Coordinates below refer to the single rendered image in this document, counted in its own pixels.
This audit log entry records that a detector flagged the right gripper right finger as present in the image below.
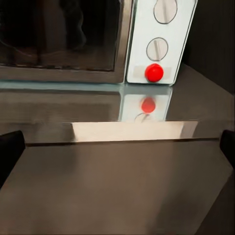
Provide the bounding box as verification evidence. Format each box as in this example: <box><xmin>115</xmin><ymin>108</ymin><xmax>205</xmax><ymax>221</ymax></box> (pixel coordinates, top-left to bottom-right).
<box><xmin>219</xmin><ymin>130</ymin><xmax>235</xmax><ymax>169</ymax></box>

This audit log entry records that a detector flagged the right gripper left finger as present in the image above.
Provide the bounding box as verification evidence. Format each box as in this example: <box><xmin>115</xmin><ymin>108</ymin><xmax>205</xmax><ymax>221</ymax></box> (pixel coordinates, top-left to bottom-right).
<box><xmin>0</xmin><ymin>130</ymin><xmax>25</xmax><ymax>188</ymax></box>

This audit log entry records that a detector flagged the microwave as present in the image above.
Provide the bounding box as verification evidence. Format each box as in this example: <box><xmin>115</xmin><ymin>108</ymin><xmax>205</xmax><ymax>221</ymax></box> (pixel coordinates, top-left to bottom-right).
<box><xmin>0</xmin><ymin>0</ymin><xmax>198</xmax><ymax>87</ymax></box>

